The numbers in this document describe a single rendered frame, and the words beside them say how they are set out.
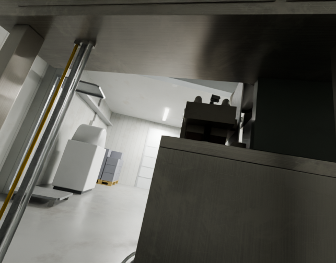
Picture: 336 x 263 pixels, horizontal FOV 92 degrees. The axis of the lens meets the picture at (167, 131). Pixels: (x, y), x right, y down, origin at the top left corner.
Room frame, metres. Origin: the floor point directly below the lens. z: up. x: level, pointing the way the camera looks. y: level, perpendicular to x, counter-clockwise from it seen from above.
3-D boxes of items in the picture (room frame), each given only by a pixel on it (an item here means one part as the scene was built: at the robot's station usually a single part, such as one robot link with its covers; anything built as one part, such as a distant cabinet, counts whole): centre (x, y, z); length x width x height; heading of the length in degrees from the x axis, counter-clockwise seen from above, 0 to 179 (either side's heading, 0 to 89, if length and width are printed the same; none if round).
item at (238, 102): (0.69, -0.29, 1.10); 0.23 x 0.01 x 0.18; 167
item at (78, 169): (4.07, 1.85, 0.78); 0.79 x 0.67 x 1.56; 4
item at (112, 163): (6.39, 1.93, 0.61); 1.22 x 0.81 x 1.21; 4
